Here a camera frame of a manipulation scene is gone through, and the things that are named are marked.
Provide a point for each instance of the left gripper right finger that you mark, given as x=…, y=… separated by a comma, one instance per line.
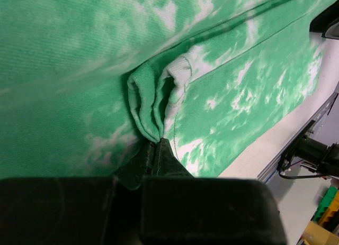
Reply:
x=177, y=208

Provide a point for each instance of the green white tie-dye trousers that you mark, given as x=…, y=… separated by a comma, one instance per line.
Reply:
x=85, y=82

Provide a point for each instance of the green yellow background clutter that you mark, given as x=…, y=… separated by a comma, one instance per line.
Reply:
x=323, y=227

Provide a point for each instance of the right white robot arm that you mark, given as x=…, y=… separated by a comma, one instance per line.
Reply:
x=320, y=159

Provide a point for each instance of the aluminium frame rail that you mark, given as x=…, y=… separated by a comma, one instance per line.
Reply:
x=270, y=169

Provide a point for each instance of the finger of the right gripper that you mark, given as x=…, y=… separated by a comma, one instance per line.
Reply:
x=326, y=23

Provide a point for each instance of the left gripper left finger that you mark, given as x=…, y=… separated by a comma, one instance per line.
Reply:
x=76, y=210

